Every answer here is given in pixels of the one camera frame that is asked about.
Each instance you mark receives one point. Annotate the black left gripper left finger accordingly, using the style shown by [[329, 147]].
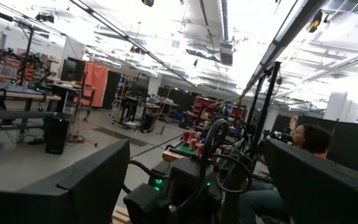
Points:
[[73, 199]]

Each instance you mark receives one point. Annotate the small red can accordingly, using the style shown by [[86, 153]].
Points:
[[200, 149], [193, 144], [186, 136]]

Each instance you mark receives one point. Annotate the black computer tower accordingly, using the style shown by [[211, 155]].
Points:
[[57, 137]]

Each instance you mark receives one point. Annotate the person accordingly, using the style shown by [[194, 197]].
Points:
[[315, 140]]

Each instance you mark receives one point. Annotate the wooden slatted shelf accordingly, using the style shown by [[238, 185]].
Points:
[[121, 216]]

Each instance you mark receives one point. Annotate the black monitor screen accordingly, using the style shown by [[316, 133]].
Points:
[[71, 70]]

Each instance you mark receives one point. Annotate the red shelving rack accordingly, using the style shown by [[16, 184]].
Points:
[[202, 105]]

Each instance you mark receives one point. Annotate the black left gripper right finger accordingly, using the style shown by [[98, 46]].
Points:
[[322, 199]]

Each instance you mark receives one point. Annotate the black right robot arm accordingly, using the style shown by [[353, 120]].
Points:
[[230, 205]]

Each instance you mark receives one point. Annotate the black hanging spotlight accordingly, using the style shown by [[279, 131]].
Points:
[[148, 3], [315, 22]]

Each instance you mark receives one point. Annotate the wooden top workbench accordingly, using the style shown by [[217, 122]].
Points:
[[17, 94]]

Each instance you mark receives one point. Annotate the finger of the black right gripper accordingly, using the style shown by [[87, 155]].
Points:
[[148, 205]]

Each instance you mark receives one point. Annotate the orange hanging cloth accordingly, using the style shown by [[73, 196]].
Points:
[[95, 84]]

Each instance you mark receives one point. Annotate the grey ventilation duct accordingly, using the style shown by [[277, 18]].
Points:
[[225, 46]]

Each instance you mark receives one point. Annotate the black partition wall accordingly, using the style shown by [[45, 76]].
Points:
[[353, 143]]

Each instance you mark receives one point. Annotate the background robot rig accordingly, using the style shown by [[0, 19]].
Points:
[[26, 56]]

